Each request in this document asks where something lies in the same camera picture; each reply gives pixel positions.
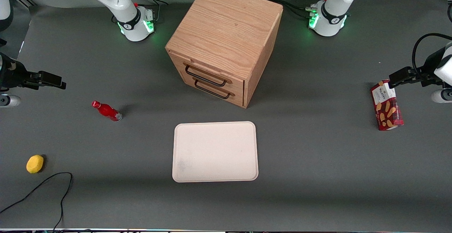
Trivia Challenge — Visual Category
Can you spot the red tartan shortbread box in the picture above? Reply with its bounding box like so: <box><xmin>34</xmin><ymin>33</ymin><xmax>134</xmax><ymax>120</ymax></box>
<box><xmin>370</xmin><ymin>79</ymin><xmax>404</xmax><ymax>131</ymax></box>

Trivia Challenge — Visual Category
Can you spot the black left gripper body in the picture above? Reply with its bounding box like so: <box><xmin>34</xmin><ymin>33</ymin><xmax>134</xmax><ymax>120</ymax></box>
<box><xmin>423</xmin><ymin>46</ymin><xmax>447</xmax><ymax>86</ymax></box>

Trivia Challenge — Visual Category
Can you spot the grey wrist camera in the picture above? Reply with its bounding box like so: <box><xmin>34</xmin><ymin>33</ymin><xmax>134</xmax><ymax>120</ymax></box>
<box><xmin>431</xmin><ymin>88</ymin><xmax>452</xmax><ymax>104</ymax></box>
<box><xmin>0</xmin><ymin>95</ymin><xmax>21</xmax><ymax>108</ymax></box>

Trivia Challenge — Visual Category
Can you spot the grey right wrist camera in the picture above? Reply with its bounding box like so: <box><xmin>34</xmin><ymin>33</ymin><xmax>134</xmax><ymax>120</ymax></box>
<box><xmin>0</xmin><ymin>95</ymin><xmax>21</xmax><ymax>108</ymax></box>

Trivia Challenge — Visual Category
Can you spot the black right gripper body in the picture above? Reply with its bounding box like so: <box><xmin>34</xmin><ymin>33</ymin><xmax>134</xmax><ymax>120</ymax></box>
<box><xmin>0</xmin><ymin>54</ymin><xmax>23</xmax><ymax>89</ymax></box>

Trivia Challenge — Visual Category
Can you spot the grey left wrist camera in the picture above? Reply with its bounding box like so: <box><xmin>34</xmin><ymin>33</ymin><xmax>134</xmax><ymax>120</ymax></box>
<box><xmin>431</xmin><ymin>88</ymin><xmax>452</xmax><ymax>104</ymax></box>

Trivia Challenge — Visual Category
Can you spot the wooden drawer with handle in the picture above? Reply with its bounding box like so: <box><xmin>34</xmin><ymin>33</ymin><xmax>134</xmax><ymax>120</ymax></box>
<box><xmin>177</xmin><ymin>67</ymin><xmax>245</xmax><ymax>108</ymax></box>
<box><xmin>169</xmin><ymin>50</ymin><xmax>245</xmax><ymax>94</ymax></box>

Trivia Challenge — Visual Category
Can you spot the thick black base cable bundle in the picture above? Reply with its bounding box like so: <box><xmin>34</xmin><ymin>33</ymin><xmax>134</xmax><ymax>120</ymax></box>
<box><xmin>268</xmin><ymin>0</ymin><xmax>313</xmax><ymax>19</ymax></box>

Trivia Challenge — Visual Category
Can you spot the red plastic bottle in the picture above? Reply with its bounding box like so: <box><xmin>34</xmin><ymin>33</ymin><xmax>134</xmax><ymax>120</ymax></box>
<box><xmin>91</xmin><ymin>101</ymin><xmax>123</xmax><ymax>122</ymax></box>

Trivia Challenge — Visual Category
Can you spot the yellow lemon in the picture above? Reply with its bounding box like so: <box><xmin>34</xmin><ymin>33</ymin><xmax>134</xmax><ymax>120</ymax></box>
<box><xmin>26</xmin><ymin>155</ymin><xmax>44</xmax><ymax>174</ymax></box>

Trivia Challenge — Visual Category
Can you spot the beige plastic tray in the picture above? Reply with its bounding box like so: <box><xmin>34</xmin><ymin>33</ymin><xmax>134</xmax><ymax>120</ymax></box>
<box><xmin>172</xmin><ymin>121</ymin><xmax>259</xmax><ymax>183</ymax></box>

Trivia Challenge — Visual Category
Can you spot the black metal drawer handle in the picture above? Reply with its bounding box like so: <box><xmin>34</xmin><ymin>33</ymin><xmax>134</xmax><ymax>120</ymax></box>
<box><xmin>184</xmin><ymin>65</ymin><xmax>228</xmax><ymax>87</ymax></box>
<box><xmin>194</xmin><ymin>79</ymin><xmax>232</xmax><ymax>100</ymax></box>

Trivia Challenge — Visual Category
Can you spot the oak wooden drawer cabinet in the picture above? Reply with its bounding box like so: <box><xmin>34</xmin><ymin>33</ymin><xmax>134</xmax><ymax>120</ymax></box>
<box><xmin>165</xmin><ymin>0</ymin><xmax>284</xmax><ymax>109</ymax></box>

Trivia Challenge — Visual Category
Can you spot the thin black table cable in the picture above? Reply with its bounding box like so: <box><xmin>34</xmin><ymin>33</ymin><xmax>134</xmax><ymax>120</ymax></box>
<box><xmin>0</xmin><ymin>172</ymin><xmax>74</xmax><ymax>232</ymax></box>

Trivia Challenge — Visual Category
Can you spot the black left wrist camera cable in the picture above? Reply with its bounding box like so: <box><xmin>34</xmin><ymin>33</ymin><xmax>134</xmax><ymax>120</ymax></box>
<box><xmin>411</xmin><ymin>33</ymin><xmax>452</xmax><ymax>72</ymax></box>

